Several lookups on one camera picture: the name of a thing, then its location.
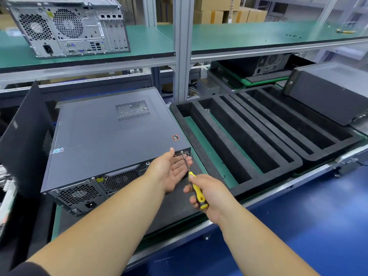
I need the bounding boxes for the person's left forearm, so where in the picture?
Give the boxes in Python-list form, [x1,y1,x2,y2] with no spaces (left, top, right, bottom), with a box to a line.
[26,169,168,276]

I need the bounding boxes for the silver backed desktop computer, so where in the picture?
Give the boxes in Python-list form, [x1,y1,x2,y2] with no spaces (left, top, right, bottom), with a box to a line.
[7,0,131,59]

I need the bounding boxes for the yellow handled screwdriver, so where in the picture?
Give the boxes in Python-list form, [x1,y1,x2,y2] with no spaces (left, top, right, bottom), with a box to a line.
[181,150,209,210]

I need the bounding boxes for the grey computer case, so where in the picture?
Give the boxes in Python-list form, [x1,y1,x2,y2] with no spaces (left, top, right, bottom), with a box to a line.
[40,87,193,216]

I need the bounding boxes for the black upright side panel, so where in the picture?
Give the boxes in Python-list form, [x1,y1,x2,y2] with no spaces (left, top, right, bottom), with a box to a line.
[0,81,56,199]

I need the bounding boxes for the person's black left sleeve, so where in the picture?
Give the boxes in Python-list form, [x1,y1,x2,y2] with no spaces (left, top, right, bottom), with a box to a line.
[0,261,35,276]

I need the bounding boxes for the green upper shelf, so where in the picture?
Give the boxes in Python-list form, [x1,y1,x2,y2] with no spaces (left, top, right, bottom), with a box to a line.
[0,21,368,72]

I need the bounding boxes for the aluminium frame post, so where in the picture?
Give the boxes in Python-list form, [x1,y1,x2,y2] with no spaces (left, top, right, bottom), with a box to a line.
[172,0,196,104]
[142,0,158,28]

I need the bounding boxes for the person's right hand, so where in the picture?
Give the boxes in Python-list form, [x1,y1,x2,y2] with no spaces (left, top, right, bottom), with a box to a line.
[183,172,238,227]

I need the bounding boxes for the dark grey computer box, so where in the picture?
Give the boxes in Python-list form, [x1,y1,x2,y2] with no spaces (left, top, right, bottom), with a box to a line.
[282,61,368,127]

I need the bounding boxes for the green circuit board with cables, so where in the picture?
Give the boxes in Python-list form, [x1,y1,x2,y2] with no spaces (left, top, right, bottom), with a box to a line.
[0,164,17,228]

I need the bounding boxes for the empty black foam tray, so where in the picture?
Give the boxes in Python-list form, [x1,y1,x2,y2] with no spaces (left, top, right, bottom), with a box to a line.
[170,92,304,196]
[230,83,363,163]

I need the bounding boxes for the person's left hand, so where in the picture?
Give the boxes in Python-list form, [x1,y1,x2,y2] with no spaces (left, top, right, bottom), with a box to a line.
[144,148,193,194]

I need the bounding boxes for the stack of cardboard boxes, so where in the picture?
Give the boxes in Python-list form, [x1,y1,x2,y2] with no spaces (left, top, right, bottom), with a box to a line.
[158,0,268,25]

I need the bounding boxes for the person's right forearm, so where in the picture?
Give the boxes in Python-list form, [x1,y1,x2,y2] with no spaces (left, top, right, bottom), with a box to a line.
[215,201,320,276]

